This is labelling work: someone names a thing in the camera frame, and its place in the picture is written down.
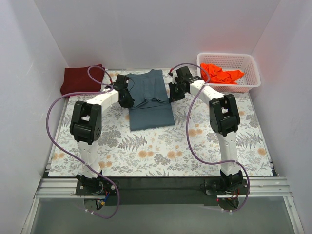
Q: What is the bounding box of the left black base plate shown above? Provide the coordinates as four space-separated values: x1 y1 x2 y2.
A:
75 180 117 196

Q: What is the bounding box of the grey blue t shirt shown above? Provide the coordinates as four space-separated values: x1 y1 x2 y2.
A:
126 69 175 131

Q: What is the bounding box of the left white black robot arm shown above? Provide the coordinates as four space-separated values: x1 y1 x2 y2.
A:
70 75 134 195

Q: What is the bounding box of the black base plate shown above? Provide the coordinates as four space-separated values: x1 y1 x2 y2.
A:
200 177 248 195
75 180 117 196

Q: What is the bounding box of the aluminium front rail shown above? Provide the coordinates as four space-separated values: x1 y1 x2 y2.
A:
36 177 291 198

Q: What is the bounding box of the floral patterned table mat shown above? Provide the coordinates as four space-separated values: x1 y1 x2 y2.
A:
48 69 273 177

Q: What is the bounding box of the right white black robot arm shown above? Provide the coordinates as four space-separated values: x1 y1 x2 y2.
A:
168 66 243 194

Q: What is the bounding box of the white plastic mesh basket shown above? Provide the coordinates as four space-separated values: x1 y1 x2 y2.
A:
196 52 261 93

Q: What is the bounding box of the folded dark red shirt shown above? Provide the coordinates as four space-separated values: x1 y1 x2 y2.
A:
60 67 101 95

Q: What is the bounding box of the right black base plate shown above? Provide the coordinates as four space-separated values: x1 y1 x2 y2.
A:
200 177 248 195

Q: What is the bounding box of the crumpled orange t shirt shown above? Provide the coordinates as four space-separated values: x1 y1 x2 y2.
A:
200 63 244 84

